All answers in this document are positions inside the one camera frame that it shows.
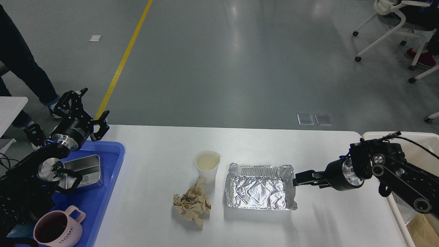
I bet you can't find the aluminium foil container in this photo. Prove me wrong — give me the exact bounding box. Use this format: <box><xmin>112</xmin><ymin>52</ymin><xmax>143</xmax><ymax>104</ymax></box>
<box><xmin>224</xmin><ymin>163</ymin><xmax>298</xmax><ymax>211</ymax></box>

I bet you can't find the white side table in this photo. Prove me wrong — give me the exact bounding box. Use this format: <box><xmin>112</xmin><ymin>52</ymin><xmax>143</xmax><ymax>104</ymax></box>
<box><xmin>0</xmin><ymin>96</ymin><xmax>28</xmax><ymax>137</ymax></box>

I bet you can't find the clear floor plate right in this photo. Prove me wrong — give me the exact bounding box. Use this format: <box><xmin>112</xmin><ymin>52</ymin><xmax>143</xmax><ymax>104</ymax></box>
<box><xmin>314</xmin><ymin>114</ymin><xmax>332</xmax><ymax>126</ymax></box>

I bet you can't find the clear floor plate left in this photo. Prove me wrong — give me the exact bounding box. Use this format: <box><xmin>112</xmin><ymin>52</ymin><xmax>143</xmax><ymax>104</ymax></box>
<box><xmin>297</xmin><ymin>114</ymin><xmax>315</xmax><ymax>126</ymax></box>

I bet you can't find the blue plastic tray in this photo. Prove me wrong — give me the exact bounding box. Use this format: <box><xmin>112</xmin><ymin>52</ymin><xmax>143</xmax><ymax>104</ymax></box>
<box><xmin>7</xmin><ymin>139</ymin><xmax>125</xmax><ymax>247</ymax></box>

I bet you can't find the crumpled brown paper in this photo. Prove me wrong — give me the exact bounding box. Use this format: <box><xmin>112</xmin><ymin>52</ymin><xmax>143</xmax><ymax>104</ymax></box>
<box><xmin>173</xmin><ymin>178</ymin><xmax>212</xmax><ymax>228</ymax></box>

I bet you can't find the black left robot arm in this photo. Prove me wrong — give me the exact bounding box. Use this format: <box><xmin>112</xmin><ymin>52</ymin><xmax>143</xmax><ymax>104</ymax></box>
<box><xmin>0</xmin><ymin>88</ymin><xmax>109</xmax><ymax>247</ymax></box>

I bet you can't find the pink HOME mug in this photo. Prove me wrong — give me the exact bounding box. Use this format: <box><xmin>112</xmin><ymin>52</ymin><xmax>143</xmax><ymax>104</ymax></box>
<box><xmin>33</xmin><ymin>205</ymin><xmax>86</xmax><ymax>247</ymax></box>

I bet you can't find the white office chair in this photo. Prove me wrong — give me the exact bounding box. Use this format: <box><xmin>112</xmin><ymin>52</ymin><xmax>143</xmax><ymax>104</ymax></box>
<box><xmin>353</xmin><ymin>0</ymin><xmax>438</xmax><ymax>70</ymax></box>

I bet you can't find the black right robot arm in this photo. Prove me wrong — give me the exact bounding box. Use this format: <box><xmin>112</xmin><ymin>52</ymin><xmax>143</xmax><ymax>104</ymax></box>
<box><xmin>293</xmin><ymin>131</ymin><xmax>439</xmax><ymax>218</ymax></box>

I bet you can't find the clear floor plate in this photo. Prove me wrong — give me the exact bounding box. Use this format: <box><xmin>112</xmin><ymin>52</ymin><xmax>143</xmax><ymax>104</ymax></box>
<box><xmin>297</xmin><ymin>114</ymin><xmax>315</xmax><ymax>126</ymax></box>
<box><xmin>314</xmin><ymin>114</ymin><xmax>332</xmax><ymax>126</ymax></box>

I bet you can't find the white plastic bin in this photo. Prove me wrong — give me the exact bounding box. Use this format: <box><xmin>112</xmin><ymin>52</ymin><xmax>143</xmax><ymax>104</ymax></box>
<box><xmin>362</xmin><ymin>132</ymin><xmax>439</xmax><ymax>247</ymax></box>

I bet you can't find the white paper cup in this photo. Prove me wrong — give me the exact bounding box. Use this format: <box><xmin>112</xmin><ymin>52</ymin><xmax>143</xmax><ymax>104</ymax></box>
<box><xmin>193</xmin><ymin>150</ymin><xmax>221</xmax><ymax>184</ymax></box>

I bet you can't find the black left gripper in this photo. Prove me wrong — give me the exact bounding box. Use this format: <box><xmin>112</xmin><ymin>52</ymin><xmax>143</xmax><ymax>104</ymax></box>
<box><xmin>51</xmin><ymin>88</ymin><xmax>110</xmax><ymax>151</ymax></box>

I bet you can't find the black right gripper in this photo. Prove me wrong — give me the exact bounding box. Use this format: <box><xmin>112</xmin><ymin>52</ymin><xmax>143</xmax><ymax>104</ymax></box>
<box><xmin>293</xmin><ymin>158</ymin><xmax>364</xmax><ymax>191</ymax></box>

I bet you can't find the square stainless steel tray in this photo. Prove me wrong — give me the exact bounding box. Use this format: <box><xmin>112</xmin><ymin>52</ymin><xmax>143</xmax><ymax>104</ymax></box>
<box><xmin>63</xmin><ymin>155</ymin><xmax>104</xmax><ymax>194</ymax></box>

